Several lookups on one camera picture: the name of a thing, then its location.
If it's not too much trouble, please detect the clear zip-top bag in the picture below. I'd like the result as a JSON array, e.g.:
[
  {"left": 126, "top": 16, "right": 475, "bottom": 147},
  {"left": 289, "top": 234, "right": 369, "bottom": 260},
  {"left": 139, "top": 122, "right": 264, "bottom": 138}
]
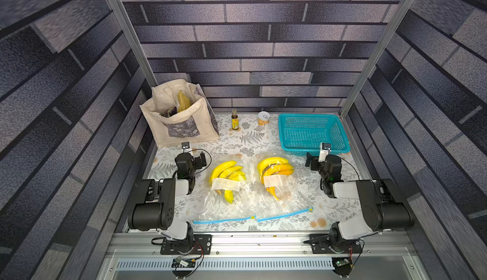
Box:
[
  {"left": 194, "top": 154, "right": 255, "bottom": 225},
  {"left": 252, "top": 151, "right": 313, "bottom": 222}
]

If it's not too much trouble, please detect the banana bunch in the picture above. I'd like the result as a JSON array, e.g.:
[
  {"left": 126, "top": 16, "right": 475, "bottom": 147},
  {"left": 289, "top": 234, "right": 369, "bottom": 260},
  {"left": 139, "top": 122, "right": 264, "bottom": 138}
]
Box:
[
  {"left": 257, "top": 156, "right": 295, "bottom": 201},
  {"left": 209, "top": 160, "right": 247, "bottom": 204}
]

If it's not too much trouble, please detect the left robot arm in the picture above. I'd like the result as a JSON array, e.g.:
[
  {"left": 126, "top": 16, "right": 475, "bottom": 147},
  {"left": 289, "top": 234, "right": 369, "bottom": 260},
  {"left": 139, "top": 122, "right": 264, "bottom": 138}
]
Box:
[{"left": 128, "top": 150, "right": 208, "bottom": 243}]

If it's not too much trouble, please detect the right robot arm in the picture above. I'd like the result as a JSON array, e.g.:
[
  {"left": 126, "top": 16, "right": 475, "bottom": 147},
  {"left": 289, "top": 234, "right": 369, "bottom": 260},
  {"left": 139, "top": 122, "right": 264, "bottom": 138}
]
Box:
[{"left": 304, "top": 153, "right": 415, "bottom": 253}]

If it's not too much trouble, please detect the beige canvas tote bag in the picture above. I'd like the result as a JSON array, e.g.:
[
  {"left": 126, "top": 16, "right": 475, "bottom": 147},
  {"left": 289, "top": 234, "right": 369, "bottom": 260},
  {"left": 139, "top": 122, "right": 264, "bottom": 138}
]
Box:
[{"left": 140, "top": 79, "right": 219, "bottom": 149}]

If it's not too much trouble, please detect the teal plastic basket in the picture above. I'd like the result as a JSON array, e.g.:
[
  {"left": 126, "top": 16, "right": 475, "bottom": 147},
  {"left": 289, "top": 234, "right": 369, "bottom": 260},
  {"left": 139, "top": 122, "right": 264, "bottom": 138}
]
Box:
[{"left": 278, "top": 113, "right": 351, "bottom": 156}]

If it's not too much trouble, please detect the yellow item in tote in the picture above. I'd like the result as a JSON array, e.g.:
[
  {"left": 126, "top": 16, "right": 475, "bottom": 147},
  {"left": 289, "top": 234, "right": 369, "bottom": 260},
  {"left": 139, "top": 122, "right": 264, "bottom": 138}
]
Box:
[{"left": 177, "top": 91, "right": 192, "bottom": 113}]

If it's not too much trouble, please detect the small brown sauce bottle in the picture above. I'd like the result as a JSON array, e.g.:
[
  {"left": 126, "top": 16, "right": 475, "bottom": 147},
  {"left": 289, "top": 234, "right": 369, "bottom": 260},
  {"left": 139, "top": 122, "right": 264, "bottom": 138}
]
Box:
[{"left": 232, "top": 109, "right": 239, "bottom": 130}]

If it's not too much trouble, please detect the small yellow tin can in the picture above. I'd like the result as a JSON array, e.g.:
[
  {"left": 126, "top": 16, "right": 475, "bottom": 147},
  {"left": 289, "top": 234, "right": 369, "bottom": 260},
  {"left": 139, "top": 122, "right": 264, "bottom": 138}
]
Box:
[{"left": 257, "top": 111, "right": 270, "bottom": 126}]

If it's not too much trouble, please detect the right circuit board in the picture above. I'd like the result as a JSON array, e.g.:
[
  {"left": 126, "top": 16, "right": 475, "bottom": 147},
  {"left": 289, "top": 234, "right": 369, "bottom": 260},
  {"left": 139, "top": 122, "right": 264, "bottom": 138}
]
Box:
[{"left": 332, "top": 258, "right": 351, "bottom": 268}]

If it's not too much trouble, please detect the circuit board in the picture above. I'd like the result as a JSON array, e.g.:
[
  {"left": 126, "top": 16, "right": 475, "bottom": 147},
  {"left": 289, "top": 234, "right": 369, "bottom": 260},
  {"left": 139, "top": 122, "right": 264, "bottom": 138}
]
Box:
[
  {"left": 171, "top": 257, "right": 197, "bottom": 270},
  {"left": 332, "top": 258, "right": 351, "bottom": 268}
]

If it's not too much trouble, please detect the left circuit board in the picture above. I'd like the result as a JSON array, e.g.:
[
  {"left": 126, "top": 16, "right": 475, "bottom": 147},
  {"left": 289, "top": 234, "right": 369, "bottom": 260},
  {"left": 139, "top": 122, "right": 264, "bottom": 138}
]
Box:
[{"left": 171, "top": 257, "right": 197, "bottom": 270}]

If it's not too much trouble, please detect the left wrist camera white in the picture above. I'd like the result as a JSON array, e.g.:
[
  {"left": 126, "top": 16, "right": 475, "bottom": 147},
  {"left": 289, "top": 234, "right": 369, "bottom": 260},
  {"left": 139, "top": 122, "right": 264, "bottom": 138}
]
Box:
[{"left": 181, "top": 142, "right": 191, "bottom": 153}]

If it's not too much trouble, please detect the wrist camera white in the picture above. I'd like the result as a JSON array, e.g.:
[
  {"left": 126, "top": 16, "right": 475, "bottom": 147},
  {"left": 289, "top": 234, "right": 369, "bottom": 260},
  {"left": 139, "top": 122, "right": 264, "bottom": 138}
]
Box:
[
  {"left": 318, "top": 143, "right": 331, "bottom": 162},
  {"left": 181, "top": 142, "right": 191, "bottom": 153}
]

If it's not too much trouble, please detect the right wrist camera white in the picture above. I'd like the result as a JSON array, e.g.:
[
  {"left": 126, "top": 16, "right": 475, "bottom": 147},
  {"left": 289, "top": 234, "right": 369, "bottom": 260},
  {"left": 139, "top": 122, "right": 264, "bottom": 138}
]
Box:
[{"left": 318, "top": 143, "right": 331, "bottom": 162}]

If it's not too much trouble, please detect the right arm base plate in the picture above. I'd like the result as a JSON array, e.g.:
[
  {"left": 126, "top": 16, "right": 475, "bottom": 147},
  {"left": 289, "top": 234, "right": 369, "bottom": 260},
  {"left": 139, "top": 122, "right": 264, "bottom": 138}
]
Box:
[{"left": 303, "top": 234, "right": 362, "bottom": 255}]

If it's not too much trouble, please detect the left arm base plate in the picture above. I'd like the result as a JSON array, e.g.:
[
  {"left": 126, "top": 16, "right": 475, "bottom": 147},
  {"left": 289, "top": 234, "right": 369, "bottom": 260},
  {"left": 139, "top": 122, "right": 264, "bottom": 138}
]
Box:
[{"left": 160, "top": 234, "right": 213, "bottom": 255}]

